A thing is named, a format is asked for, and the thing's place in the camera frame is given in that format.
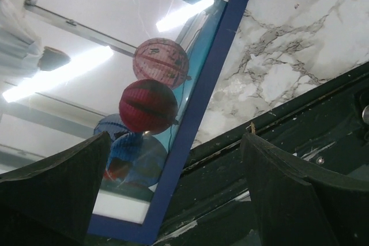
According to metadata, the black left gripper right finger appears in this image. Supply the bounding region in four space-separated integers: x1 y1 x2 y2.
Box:
240 133 368 245

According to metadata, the blue wooden picture frame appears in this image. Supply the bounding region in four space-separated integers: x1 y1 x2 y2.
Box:
88 0 249 244

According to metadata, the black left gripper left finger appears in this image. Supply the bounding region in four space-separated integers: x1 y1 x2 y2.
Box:
1 132 111 245

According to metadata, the photo print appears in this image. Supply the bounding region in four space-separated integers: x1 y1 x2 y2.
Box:
1 0 229 224

